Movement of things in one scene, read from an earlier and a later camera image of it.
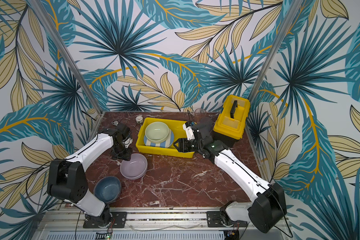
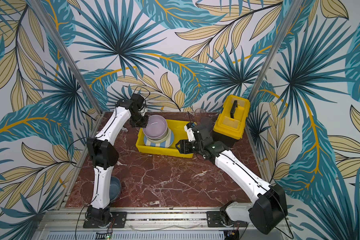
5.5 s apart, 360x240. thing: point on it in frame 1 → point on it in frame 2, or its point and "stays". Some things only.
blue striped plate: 166,143 stays
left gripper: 121,152 → 141,120
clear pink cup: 200,112 stays
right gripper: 186,144 stays
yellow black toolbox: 229,126 stays
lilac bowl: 135,168 → 156,128
